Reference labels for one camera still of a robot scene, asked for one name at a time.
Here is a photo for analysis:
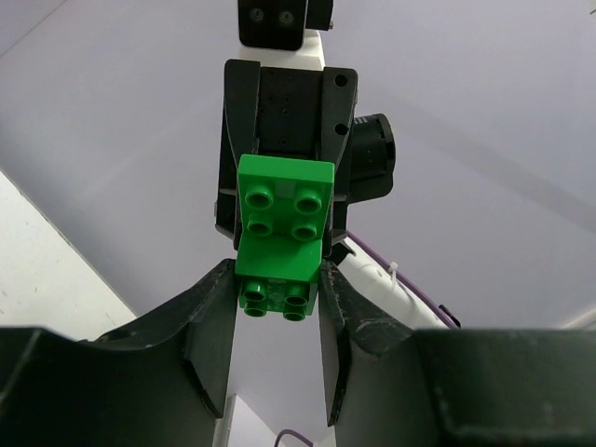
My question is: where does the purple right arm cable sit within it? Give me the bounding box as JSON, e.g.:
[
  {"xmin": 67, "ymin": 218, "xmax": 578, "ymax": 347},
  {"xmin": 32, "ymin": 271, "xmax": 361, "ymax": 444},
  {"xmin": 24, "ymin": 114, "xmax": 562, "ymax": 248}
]
[{"xmin": 346, "ymin": 232, "xmax": 462, "ymax": 330}]

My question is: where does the green lego brick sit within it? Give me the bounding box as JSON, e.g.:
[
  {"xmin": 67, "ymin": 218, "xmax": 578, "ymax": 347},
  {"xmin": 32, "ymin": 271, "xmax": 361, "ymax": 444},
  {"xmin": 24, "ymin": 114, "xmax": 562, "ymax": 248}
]
[{"xmin": 235, "ymin": 155, "xmax": 335, "ymax": 322}]

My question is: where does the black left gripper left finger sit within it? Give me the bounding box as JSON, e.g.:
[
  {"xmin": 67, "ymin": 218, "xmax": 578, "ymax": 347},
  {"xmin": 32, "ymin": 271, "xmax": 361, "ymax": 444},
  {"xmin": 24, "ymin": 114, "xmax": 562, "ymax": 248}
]
[{"xmin": 1, "ymin": 259, "xmax": 237, "ymax": 446}]

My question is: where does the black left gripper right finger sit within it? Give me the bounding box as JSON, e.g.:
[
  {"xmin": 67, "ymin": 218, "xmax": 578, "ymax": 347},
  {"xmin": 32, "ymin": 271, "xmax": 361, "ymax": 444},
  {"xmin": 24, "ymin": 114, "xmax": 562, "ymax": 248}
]
[{"xmin": 318, "ymin": 263, "xmax": 595, "ymax": 447}]

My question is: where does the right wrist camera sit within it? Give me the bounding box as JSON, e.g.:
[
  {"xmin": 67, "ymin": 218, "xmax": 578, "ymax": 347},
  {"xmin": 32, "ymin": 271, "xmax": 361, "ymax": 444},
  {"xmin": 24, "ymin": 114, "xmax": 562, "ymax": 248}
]
[{"xmin": 237, "ymin": 0, "xmax": 334, "ymax": 51}]

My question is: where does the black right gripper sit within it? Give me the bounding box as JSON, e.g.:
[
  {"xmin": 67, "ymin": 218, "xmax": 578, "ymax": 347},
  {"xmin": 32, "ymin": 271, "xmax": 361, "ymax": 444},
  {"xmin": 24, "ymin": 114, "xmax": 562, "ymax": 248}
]
[{"xmin": 215, "ymin": 60, "xmax": 397, "ymax": 251}]

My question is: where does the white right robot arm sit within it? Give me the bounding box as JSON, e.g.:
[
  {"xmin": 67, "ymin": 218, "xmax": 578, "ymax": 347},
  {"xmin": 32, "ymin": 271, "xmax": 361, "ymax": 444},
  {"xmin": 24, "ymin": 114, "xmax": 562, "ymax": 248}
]
[{"xmin": 215, "ymin": 30, "xmax": 456, "ymax": 329}]

